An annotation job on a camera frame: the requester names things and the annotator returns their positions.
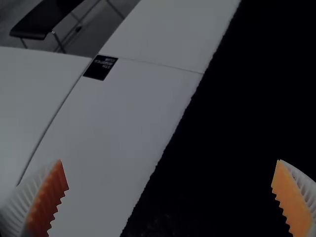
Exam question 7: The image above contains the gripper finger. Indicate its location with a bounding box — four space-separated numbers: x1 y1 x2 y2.
0 159 70 237
271 159 316 237

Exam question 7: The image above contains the black mat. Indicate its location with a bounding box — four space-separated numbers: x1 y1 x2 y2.
119 0 316 237

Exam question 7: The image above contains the black bench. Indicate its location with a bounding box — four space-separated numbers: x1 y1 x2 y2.
9 0 125 54

